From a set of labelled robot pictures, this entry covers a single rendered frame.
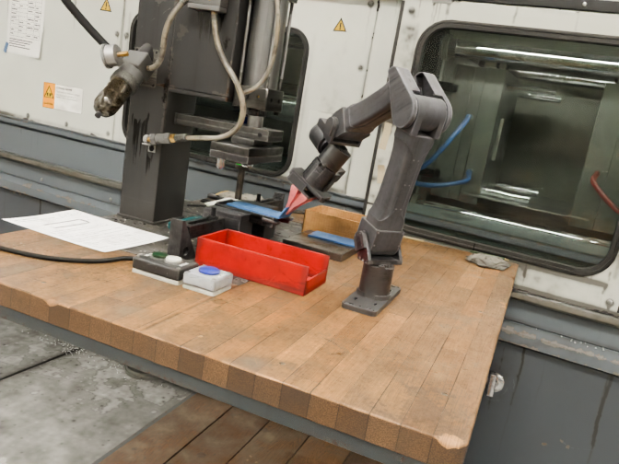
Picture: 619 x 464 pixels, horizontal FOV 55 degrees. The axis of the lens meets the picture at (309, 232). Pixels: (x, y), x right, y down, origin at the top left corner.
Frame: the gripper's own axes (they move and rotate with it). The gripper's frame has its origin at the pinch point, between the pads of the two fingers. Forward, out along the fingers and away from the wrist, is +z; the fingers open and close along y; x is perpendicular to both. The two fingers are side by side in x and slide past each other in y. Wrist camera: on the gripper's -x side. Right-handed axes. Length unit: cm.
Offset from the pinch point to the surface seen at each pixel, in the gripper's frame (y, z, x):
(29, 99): 140, 75, -77
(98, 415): 15, 125, -42
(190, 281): -3.7, 9.9, 37.3
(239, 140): 19.1, -5.1, 3.4
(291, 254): -9.9, 2.0, 12.7
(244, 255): -5.0, 4.8, 24.1
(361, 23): 37, -42, -62
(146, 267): 4.6, 14.8, 37.0
